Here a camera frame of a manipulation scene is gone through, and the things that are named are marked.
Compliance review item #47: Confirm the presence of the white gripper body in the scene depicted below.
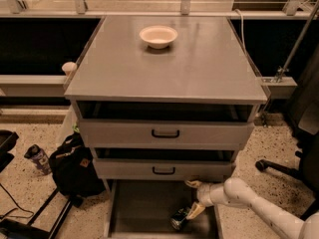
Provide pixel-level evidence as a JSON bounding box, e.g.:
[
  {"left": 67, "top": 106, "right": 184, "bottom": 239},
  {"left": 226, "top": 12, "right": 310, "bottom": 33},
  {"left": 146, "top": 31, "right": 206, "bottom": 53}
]
[{"left": 196, "top": 183, "right": 226, "bottom": 207}]

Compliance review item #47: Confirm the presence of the green soda can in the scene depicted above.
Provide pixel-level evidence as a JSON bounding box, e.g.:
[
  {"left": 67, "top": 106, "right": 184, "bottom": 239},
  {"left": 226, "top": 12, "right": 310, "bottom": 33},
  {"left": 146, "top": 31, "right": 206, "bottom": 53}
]
[{"left": 170, "top": 206, "right": 190, "bottom": 231}]

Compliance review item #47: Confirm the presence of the bottom drawer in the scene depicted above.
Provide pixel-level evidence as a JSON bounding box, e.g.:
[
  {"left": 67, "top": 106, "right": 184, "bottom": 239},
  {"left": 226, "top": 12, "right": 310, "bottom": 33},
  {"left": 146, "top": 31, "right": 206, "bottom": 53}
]
[{"left": 104, "top": 180, "right": 222, "bottom": 239}]

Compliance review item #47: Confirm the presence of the drawer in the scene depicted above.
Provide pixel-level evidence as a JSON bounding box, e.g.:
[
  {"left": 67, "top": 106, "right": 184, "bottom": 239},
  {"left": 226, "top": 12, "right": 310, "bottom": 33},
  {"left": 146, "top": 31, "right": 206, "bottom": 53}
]
[
  {"left": 93, "top": 158, "right": 234, "bottom": 182},
  {"left": 79, "top": 119, "right": 253, "bottom": 150},
  {"left": 104, "top": 180, "right": 222, "bottom": 239}
]

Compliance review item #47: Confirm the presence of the grey drawer cabinet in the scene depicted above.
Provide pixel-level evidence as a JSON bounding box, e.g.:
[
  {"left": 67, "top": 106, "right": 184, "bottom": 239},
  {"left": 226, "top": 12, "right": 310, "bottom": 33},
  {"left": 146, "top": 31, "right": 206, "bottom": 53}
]
[{"left": 64, "top": 15, "right": 269, "bottom": 191}]

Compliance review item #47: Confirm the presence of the middle drawer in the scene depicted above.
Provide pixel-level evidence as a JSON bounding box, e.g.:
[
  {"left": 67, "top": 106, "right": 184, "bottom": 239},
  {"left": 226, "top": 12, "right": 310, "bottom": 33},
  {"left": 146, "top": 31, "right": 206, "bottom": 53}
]
[{"left": 93, "top": 158, "right": 234, "bottom": 182}]

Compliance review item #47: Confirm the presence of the top drawer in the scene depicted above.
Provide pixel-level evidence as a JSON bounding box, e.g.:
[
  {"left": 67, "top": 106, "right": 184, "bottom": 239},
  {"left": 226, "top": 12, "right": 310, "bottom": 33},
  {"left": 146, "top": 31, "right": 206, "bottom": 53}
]
[{"left": 79, "top": 119, "right": 253, "bottom": 150}]

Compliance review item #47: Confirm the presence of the black backpack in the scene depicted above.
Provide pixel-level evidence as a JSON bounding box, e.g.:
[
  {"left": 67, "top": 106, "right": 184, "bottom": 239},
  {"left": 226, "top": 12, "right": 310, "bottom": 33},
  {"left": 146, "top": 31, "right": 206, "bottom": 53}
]
[{"left": 49, "top": 132, "right": 106, "bottom": 197}]

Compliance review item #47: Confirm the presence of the black office chair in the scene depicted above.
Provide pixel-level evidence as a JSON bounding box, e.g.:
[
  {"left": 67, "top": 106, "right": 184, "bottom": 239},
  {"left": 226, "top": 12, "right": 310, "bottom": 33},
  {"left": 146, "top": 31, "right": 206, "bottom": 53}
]
[{"left": 254, "top": 47, "right": 319, "bottom": 221}]

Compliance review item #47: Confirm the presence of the white bowl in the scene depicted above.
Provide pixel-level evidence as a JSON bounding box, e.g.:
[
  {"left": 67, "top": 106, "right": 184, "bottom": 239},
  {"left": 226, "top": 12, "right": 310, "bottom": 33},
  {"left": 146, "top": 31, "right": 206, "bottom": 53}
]
[{"left": 140, "top": 26, "right": 178, "bottom": 49}]

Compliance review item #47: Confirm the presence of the dark water bottle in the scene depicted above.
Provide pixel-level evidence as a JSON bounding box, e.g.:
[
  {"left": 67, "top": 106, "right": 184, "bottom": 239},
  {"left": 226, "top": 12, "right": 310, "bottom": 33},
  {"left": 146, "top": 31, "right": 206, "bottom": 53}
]
[{"left": 24, "top": 144, "right": 51, "bottom": 175}]

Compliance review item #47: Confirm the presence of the small white cup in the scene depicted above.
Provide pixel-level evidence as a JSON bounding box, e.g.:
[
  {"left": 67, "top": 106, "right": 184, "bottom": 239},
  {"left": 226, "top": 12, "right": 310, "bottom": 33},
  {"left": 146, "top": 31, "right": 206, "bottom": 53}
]
[{"left": 62, "top": 62, "right": 77, "bottom": 76}]

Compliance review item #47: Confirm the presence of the metal diagonal rod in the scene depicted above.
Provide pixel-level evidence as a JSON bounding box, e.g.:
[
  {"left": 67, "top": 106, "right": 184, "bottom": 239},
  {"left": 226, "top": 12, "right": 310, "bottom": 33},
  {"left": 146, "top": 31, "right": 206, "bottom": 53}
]
[{"left": 271, "top": 0, "right": 319, "bottom": 83}]

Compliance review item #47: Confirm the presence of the black metal stand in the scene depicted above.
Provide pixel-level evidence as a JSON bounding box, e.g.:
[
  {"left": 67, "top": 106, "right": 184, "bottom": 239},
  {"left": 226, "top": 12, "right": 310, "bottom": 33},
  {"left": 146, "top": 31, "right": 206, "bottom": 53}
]
[{"left": 0, "top": 189, "right": 83, "bottom": 239}]

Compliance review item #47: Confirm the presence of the black middle drawer handle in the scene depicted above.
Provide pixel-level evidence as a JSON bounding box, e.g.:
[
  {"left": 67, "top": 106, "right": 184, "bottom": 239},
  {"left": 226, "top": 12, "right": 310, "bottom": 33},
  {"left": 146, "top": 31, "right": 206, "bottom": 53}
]
[{"left": 152, "top": 166, "right": 175, "bottom": 175}]

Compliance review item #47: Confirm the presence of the black drawer handle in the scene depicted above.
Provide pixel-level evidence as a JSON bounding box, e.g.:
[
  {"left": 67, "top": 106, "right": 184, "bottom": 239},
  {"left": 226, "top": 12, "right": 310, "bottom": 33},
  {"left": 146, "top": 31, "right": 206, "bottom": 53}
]
[
  {"left": 152, "top": 166, "right": 175, "bottom": 175},
  {"left": 151, "top": 129, "right": 180, "bottom": 138}
]

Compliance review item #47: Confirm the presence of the black top drawer handle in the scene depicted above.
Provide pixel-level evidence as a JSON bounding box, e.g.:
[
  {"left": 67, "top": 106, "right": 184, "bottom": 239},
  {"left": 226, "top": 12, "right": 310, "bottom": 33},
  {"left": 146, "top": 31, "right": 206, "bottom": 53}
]
[{"left": 151, "top": 129, "right": 180, "bottom": 138}]

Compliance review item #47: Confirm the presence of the white cable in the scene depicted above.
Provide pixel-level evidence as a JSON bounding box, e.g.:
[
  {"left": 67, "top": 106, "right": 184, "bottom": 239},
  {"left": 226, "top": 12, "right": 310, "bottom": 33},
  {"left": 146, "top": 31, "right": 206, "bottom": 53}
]
[{"left": 234, "top": 8, "right": 247, "bottom": 55}]

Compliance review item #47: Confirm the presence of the black floor cable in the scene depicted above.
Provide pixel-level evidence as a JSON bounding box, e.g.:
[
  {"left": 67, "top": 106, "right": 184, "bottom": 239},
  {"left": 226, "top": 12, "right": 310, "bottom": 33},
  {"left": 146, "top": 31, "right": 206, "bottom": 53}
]
[{"left": 0, "top": 182, "right": 35, "bottom": 219}]

